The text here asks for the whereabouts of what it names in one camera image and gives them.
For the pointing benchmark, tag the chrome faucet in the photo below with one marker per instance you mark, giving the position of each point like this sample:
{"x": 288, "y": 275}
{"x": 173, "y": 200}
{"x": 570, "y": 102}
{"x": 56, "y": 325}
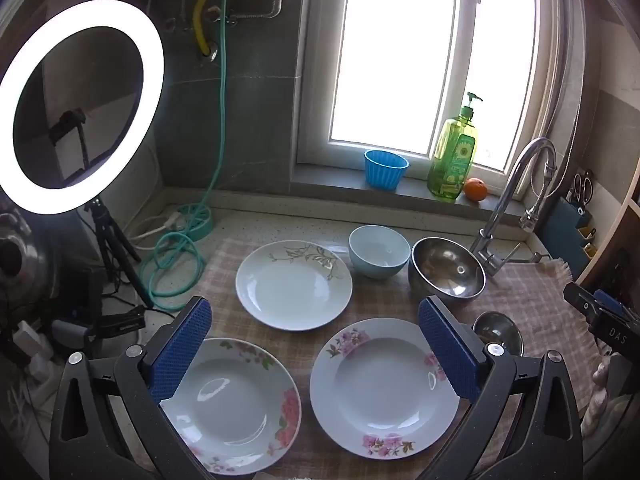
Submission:
{"x": 500, "y": 200}

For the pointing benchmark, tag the large steel bowl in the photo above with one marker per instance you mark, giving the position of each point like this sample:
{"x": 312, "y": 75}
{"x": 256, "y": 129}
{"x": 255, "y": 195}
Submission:
{"x": 447, "y": 270}

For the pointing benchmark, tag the pink floral white plate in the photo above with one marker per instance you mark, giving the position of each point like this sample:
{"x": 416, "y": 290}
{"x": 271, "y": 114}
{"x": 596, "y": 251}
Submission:
{"x": 235, "y": 410}
{"x": 385, "y": 390}

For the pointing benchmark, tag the orange fruit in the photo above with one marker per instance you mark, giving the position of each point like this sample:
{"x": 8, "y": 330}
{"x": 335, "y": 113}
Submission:
{"x": 475, "y": 190}

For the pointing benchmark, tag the white power adapters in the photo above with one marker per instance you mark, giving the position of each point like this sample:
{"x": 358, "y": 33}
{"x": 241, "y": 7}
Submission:
{"x": 30, "y": 347}

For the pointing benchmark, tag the spare grey gripper device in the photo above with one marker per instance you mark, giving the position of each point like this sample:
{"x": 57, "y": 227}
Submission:
{"x": 120, "y": 322}

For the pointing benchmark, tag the green dish soap bottle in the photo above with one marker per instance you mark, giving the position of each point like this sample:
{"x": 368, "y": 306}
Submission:
{"x": 452, "y": 160}

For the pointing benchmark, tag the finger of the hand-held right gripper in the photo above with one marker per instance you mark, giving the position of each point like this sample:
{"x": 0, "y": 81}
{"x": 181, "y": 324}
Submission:
{"x": 582, "y": 300}
{"x": 610, "y": 302}

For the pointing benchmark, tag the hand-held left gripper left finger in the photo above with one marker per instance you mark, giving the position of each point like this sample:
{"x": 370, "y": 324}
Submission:
{"x": 182, "y": 350}

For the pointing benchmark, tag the blue ribbed cup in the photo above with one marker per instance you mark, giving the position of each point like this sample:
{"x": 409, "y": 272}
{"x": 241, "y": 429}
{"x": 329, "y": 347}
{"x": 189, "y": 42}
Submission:
{"x": 385, "y": 170}

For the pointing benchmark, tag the steel pot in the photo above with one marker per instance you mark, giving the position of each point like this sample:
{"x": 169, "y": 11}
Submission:
{"x": 25, "y": 260}

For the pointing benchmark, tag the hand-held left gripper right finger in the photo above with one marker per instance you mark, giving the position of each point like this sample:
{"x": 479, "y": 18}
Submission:
{"x": 450, "y": 355}

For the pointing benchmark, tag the leaf print white plate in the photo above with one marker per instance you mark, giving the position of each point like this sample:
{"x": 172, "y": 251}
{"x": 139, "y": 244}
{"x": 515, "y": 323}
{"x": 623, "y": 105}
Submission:
{"x": 292, "y": 285}

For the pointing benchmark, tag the checked beige cloth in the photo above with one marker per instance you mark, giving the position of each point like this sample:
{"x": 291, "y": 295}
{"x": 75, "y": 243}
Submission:
{"x": 305, "y": 341}

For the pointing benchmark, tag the window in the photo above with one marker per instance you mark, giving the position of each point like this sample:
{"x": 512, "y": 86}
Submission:
{"x": 395, "y": 50}

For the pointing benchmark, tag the light blue ceramic bowl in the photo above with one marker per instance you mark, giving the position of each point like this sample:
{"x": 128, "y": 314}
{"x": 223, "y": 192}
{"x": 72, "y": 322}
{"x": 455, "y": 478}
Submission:
{"x": 377, "y": 252}

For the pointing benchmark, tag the teal power strip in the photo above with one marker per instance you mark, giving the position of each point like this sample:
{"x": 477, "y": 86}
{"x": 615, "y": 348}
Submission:
{"x": 201, "y": 231}

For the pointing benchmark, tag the scissors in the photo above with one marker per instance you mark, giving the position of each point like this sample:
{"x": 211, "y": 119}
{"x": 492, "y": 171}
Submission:
{"x": 582, "y": 190}

